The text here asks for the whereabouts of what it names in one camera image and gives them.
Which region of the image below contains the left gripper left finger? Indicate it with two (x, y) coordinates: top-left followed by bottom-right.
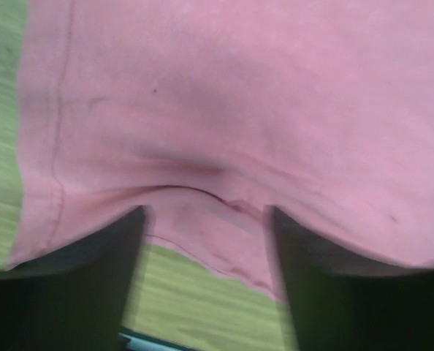
(0, 207), (146, 351)

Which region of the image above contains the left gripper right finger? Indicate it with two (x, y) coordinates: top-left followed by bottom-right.
(270, 207), (434, 350)

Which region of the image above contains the pink red t shirt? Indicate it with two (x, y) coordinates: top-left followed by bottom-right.
(7, 1), (434, 298)

